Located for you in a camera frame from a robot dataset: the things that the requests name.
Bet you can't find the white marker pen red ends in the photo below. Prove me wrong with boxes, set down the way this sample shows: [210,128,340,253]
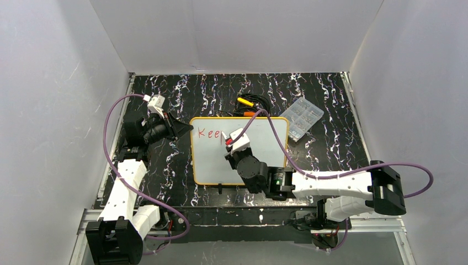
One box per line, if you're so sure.
[221,131,228,145]

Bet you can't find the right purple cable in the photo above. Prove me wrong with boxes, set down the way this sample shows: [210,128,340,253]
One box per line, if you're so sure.
[226,109,434,199]

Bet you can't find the yellow handled tool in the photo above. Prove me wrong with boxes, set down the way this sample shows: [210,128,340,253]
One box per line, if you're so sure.
[237,97,255,108]

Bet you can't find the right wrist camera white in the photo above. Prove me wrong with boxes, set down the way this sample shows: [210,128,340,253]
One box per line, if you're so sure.
[225,128,250,155]

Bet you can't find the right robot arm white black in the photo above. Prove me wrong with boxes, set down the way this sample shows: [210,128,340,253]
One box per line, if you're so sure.
[225,146,406,222]

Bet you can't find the whiteboard with yellow frame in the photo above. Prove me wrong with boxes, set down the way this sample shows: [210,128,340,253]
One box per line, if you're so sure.
[190,117,287,186]

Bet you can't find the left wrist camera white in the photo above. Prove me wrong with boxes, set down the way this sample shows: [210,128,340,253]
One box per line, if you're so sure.
[147,94,165,119]

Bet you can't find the clear plastic screw box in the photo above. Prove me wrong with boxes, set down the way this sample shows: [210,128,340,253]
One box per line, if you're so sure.
[280,97,324,142]

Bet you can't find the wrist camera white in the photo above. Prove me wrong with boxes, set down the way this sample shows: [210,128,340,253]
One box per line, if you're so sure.
[225,128,250,155]
[147,94,165,119]

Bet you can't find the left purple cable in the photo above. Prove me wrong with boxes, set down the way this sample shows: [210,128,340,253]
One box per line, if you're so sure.
[103,94,191,256]

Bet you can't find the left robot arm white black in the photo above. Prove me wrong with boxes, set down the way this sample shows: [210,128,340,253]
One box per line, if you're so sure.
[86,111,193,264]

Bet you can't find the purple cable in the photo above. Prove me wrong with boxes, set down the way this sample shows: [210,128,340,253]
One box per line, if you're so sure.
[226,109,434,199]
[103,94,191,256]

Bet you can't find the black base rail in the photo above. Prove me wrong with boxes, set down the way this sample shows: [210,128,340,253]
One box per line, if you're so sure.
[161,206,352,245]

